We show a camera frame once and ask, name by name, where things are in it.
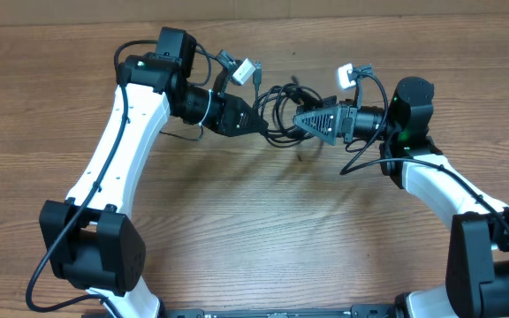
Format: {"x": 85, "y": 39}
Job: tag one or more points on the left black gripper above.
{"x": 230, "y": 109}

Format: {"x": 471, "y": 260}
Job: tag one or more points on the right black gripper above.
{"x": 337, "y": 120}

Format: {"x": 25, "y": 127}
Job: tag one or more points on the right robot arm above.
{"x": 477, "y": 272}

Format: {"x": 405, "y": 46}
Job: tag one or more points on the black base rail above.
{"x": 355, "y": 311}

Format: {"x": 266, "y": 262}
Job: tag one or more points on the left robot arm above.
{"x": 90, "y": 239}

